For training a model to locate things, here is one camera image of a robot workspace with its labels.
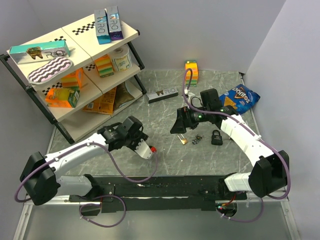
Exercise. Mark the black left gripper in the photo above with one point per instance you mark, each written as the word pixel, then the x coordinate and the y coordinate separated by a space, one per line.
pixel 140 135

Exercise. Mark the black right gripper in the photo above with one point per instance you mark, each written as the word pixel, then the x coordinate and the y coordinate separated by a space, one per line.
pixel 184 120

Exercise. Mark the small brass padlock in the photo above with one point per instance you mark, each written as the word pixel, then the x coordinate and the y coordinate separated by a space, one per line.
pixel 182 139

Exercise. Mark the black padlock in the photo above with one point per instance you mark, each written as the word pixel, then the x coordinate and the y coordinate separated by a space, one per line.
pixel 216 138

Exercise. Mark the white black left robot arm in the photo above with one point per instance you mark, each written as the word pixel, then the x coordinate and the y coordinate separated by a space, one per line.
pixel 43 176

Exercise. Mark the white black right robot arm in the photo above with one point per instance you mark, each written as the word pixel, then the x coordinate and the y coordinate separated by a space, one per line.
pixel 270 167

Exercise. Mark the silver toothpaste box on table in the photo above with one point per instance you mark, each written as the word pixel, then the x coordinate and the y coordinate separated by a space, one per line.
pixel 162 95

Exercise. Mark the brown pouch bottom shelf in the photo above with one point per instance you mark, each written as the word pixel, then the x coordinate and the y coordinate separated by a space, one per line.
pixel 122 96

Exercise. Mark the orange box bottom shelf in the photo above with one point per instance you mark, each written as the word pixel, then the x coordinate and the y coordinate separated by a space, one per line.
pixel 103 104

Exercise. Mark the sponge pack on table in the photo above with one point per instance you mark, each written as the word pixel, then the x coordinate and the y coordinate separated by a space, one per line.
pixel 192 75

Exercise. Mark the blue Doritos chip bag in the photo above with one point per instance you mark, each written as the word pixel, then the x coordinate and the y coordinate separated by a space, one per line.
pixel 241 98

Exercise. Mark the toilet paper roll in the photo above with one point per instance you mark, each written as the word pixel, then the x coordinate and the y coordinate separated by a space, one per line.
pixel 121 59

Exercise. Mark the beige black shelf rack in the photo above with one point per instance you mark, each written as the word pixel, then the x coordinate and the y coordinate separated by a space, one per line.
pixel 80 36

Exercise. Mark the sponge pack middle shelf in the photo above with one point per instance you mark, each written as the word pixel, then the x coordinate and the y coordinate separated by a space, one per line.
pixel 104 66

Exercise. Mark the orange green snack box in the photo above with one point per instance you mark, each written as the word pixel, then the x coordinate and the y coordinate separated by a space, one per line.
pixel 62 97

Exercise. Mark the orange sponge pack left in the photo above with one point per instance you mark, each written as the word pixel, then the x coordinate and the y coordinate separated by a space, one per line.
pixel 74 79

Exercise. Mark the pink grey striped sponge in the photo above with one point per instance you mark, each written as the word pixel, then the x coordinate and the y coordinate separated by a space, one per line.
pixel 49 71

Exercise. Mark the purple toothpaste box standing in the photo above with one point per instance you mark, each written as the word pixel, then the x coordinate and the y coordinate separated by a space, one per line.
pixel 114 23

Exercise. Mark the blue toothpaste box standing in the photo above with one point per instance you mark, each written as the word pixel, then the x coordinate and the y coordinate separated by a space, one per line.
pixel 101 26

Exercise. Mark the teal toothpaste box lying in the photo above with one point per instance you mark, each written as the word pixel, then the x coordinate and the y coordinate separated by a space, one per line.
pixel 39 52

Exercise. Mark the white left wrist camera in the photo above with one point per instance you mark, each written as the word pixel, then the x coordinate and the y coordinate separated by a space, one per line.
pixel 144 150

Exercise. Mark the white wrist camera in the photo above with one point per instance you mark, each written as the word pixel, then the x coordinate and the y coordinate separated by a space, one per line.
pixel 144 150
pixel 189 95

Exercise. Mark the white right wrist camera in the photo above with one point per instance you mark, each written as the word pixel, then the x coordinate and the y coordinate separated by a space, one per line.
pixel 189 95

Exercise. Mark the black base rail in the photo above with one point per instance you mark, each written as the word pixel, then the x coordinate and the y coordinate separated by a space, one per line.
pixel 176 192

